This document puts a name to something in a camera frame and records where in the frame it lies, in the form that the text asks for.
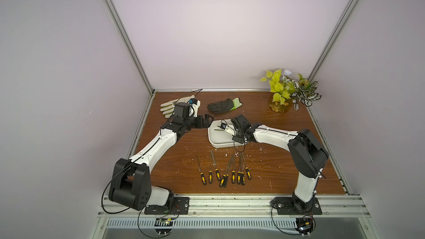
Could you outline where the white plastic storage box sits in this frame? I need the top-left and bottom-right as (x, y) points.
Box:
(208, 119), (243, 148)

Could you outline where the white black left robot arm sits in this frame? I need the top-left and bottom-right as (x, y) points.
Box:
(107, 98), (214, 212)

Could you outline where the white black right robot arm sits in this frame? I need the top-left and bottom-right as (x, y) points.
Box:
(231, 115), (329, 215)

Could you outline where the beige grey work glove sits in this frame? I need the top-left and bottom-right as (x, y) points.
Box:
(160, 95), (195, 118)

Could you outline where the black green work glove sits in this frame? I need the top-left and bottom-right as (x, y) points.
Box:
(207, 97), (242, 114)

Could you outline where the amber glass plant vase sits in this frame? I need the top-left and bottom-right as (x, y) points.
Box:
(269, 101), (293, 114)

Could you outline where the artificial green leafy plant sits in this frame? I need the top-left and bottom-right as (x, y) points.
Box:
(260, 69), (322, 111)

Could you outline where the left small circuit board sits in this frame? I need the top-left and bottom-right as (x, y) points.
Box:
(154, 218), (175, 237)

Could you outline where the small circuit board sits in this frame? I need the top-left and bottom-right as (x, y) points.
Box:
(154, 218), (175, 237)
(295, 216), (315, 236)

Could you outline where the right small circuit board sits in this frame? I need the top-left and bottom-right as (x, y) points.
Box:
(295, 216), (315, 236)

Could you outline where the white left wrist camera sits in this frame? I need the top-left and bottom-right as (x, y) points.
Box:
(188, 96), (201, 117)

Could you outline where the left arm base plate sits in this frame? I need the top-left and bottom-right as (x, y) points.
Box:
(144, 197), (190, 216)

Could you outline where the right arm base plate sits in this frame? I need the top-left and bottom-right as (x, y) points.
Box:
(270, 197), (323, 215)

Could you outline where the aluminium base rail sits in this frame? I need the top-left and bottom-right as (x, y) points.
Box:
(90, 194), (376, 239)

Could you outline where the aluminium corner frame post left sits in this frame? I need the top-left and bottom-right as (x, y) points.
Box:
(103, 0), (155, 96)

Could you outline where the aluminium corner frame post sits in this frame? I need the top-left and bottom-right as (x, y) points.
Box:
(103, 0), (155, 96)
(307, 0), (375, 82)

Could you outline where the aluminium corner frame post right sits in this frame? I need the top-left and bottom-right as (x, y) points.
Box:
(307, 0), (375, 82)

